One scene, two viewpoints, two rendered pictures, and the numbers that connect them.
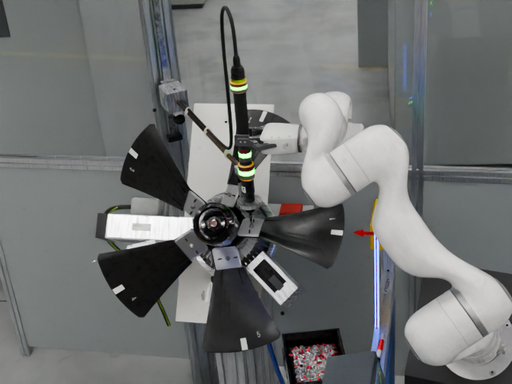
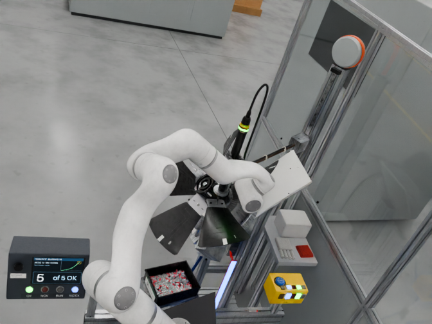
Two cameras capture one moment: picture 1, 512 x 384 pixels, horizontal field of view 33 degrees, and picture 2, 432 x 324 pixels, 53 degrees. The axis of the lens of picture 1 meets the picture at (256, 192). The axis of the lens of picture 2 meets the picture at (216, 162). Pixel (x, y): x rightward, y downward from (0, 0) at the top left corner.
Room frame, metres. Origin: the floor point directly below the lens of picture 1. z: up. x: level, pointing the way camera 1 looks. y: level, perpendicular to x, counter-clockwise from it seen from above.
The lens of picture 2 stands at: (1.07, -1.22, 2.45)
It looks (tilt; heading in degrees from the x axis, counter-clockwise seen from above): 33 degrees down; 54
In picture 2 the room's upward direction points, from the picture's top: 19 degrees clockwise
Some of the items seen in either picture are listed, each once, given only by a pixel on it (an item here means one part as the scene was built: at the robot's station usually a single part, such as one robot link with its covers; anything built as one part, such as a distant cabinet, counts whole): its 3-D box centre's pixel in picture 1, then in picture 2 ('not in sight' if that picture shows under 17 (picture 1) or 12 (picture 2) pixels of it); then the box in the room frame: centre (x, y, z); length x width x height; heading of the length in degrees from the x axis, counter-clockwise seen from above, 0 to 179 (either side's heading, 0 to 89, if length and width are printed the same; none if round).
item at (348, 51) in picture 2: not in sight; (348, 51); (2.74, 0.28, 1.88); 0.17 x 0.15 x 0.16; 76
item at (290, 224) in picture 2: not in sight; (291, 222); (2.67, 0.07, 0.92); 0.17 x 0.16 x 0.11; 166
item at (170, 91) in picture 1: (173, 96); (299, 143); (2.65, 0.25, 1.35); 0.10 x 0.07 x 0.08; 21
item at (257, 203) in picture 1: (246, 187); (224, 182); (2.07, 0.02, 1.31); 0.09 x 0.07 x 0.10; 21
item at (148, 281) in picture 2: (315, 364); (171, 283); (1.86, -0.13, 0.85); 0.22 x 0.17 x 0.07; 2
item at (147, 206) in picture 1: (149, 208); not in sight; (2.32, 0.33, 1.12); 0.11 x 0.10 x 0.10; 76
